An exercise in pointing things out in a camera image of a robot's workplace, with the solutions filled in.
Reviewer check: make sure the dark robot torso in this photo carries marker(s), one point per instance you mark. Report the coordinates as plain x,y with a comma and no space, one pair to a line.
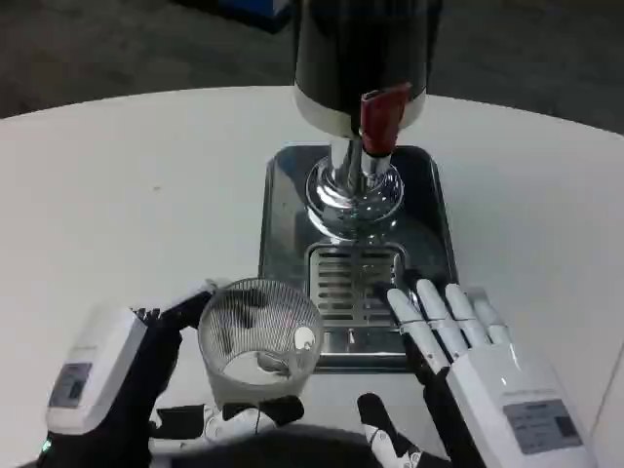
302,451

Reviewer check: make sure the slotted steel drip grid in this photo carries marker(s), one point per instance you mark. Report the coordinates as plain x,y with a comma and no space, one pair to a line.
346,287

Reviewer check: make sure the clear ribbed glass cup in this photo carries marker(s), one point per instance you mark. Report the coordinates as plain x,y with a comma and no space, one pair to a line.
263,351

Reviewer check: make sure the red dispenser tap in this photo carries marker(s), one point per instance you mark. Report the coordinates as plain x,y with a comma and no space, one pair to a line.
382,117

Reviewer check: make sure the steel drip tray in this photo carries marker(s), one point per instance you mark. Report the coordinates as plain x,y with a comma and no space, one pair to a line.
287,205

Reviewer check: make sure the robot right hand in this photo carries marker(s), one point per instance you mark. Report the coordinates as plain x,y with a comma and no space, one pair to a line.
512,390

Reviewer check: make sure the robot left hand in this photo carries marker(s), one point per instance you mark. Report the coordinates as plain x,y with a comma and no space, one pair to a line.
102,351

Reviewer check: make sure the black drink dispenser chrome stand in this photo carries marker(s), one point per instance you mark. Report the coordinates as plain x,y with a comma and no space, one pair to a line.
351,53

